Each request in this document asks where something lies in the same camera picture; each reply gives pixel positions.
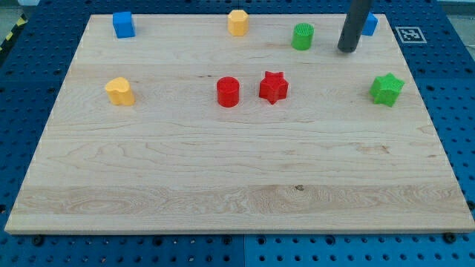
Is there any red cylinder block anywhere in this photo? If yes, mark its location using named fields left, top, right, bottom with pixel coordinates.
left=217, top=76, right=240, bottom=108

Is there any yellow heart block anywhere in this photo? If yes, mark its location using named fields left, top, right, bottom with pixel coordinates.
left=105, top=77, right=135, bottom=106

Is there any white fiducial marker tag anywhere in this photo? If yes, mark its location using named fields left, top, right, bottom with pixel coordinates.
left=396, top=26, right=427, bottom=44

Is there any green star block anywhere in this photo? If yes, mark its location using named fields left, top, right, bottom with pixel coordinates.
left=369, top=73, right=405, bottom=107

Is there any light wooden board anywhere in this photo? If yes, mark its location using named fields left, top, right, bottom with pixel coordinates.
left=5, top=14, right=474, bottom=234

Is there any yellow hexagon block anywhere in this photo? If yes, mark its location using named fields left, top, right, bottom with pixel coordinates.
left=227, top=10, right=249, bottom=36

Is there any blue block behind rod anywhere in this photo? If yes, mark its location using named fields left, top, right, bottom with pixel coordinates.
left=361, top=12, right=379, bottom=36

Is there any blue cube block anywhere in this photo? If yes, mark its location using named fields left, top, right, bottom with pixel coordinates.
left=112, top=11, right=135, bottom=39

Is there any red star block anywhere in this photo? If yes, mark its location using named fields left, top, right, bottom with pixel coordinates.
left=259, top=71, right=289, bottom=105

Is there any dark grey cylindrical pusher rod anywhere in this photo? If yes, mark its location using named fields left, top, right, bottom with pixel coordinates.
left=337, top=0, right=373, bottom=53

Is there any green cylinder block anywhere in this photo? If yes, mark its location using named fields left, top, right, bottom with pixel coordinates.
left=291, top=23, right=315, bottom=50

